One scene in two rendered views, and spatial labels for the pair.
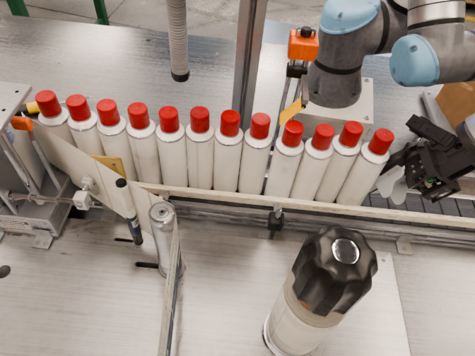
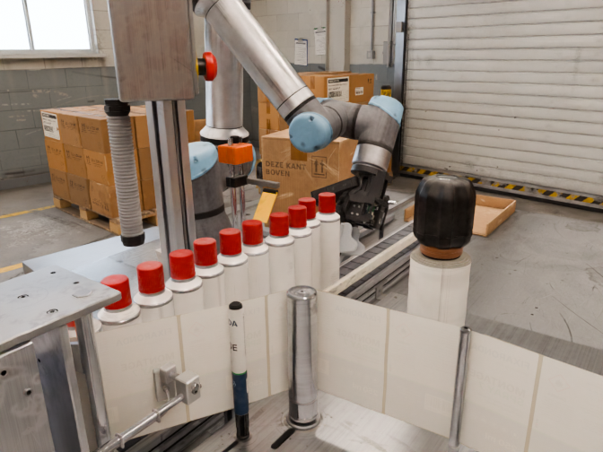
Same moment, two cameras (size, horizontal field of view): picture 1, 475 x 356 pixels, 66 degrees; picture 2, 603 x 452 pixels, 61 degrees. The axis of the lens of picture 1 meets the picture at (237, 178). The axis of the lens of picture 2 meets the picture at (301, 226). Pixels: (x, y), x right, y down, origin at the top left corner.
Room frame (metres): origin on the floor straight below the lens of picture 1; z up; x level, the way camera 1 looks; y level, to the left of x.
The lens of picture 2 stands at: (-0.07, 0.55, 1.34)
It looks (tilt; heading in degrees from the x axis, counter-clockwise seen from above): 19 degrees down; 307
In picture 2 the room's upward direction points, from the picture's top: 1 degrees counter-clockwise
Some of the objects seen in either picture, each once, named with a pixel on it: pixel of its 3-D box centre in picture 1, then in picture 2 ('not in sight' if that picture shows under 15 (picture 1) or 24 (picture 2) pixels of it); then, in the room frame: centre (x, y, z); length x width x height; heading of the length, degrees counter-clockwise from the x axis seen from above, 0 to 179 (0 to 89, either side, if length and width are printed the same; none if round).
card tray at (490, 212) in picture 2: not in sight; (461, 210); (0.47, -1.03, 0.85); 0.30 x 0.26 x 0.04; 91
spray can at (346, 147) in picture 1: (336, 164); (307, 250); (0.47, -0.19, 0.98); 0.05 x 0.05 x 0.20
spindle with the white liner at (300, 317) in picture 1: (311, 301); (439, 277); (0.18, -0.12, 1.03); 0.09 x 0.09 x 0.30
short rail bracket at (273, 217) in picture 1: (275, 225); not in sight; (0.37, -0.08, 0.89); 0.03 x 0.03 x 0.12; 1
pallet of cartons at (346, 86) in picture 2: not in sight; (327, 133); (2.80, -3.74, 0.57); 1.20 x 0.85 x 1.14; 84
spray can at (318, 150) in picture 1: (311, 168); (298, 261); (0.45, -0.14, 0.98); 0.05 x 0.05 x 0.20
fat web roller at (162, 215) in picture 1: (167, 243); (302, 358); (0.27, 0.10, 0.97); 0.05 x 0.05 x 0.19
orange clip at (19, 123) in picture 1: (22, 121); not in sight; (0.39, 0.35, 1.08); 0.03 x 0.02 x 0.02; 91
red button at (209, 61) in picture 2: not in sight; (205, 66); (0.46, 0.05, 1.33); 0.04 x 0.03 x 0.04; 146
